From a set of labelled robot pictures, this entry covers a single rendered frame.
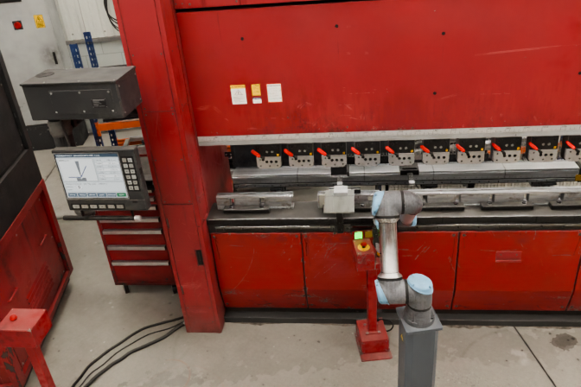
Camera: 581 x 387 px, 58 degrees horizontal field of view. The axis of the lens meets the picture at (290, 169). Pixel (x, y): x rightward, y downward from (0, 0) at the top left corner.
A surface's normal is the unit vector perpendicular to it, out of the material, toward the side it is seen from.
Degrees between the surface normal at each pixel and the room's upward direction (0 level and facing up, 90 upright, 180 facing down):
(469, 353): 0
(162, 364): 0
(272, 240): 90
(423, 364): 90
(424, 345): 90
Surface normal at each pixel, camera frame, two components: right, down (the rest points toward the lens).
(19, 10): 0.11, 0.44
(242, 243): -0.10, 0.46
